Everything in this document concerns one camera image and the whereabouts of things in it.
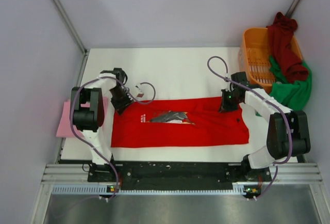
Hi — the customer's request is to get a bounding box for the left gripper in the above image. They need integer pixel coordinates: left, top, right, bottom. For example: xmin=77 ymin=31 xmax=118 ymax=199
xmin=109 ymin=86 xmax=134 ymax=115

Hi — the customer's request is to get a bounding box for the red teddy bear t-shirt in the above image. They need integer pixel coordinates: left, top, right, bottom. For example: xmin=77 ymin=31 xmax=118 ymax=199
xmin=111 ymin=97 xmax=249 ymax=148

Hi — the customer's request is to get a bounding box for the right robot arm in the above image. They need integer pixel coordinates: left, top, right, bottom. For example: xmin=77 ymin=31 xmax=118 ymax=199
xmin=219 ymin=72 xmax=310 ymax=181

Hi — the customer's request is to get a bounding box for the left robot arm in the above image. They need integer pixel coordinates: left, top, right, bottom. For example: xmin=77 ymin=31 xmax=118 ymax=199
xmin=69 ymin=68 xmax=133 ymax=181

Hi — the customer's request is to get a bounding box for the orange plastic basket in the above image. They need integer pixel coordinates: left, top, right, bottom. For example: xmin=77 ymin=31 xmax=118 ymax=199
xmin=238 ymin=27 xmax=303 ymax=93

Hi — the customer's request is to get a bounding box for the folded pink t-shirt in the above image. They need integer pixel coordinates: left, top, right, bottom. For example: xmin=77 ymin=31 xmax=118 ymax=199
xmin=56 ymin=97 xmax=109 ymax=138

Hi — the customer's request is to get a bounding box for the green t-shirt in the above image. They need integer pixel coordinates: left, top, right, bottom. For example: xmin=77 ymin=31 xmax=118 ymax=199
xmin=269 ymin=55 xmax=312 ymax=111

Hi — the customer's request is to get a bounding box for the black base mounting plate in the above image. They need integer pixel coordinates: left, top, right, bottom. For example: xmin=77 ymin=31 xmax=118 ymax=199
xmin=87 ymin=161 xmax=271 ymax=190

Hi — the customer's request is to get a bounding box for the dark red t-shirt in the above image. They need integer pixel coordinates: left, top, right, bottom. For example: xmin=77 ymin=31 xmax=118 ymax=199
xmin=267 ymin=12 xmax=309 ymax=83

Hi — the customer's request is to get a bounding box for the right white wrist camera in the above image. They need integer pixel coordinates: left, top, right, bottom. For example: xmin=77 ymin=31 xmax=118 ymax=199
xmin=225 ymin=72 xmax=231 ymax=91

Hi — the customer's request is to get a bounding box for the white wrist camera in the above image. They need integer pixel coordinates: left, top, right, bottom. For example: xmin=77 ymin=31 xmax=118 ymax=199
xmin=134 ymin=83 xmax=144 ymax=98
xmin=225 ymin=72 xmax=231 ymax=91

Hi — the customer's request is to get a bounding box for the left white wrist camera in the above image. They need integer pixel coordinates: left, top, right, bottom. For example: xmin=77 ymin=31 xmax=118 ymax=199
xmin=134 ymin=83 xmax=144 ymax=98

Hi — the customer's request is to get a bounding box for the aluminium frame rail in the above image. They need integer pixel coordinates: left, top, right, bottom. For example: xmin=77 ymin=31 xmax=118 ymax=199
xmin=42 ymin=163 xmax=323 ymax=184

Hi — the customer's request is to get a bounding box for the grey slotted cable duct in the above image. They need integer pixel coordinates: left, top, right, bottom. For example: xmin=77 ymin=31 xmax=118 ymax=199
xmin=52 ymin=184 xmax=246 ymax=196

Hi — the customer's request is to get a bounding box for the left corner aluminium post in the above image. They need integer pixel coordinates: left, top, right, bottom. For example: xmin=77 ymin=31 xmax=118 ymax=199
xmin=51 ymin=0 xmax=87 ymax=55

